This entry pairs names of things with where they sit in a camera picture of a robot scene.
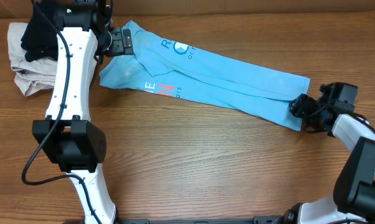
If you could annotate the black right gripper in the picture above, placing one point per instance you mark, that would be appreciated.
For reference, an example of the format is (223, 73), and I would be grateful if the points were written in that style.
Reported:
(304, 107)

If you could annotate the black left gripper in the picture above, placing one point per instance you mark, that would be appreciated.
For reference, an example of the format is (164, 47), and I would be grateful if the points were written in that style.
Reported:
(125, 42)

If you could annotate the light blue printed t-shirt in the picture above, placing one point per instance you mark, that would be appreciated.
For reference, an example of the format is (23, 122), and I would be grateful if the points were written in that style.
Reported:
(169, 68)

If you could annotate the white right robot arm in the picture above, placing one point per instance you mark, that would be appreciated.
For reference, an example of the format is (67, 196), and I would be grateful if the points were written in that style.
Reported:
(353, 197)

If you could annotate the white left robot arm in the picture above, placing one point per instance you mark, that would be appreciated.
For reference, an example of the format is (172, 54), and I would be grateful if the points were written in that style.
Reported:
(66, 134)

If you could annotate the black folded garment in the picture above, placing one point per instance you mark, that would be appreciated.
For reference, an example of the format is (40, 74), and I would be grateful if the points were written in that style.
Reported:
(39, 39)

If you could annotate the beige folded garment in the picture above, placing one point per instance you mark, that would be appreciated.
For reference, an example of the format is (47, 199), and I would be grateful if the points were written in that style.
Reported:
(31, 77)

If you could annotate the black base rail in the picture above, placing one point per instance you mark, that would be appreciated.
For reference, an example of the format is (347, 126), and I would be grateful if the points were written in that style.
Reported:
(203, 221)

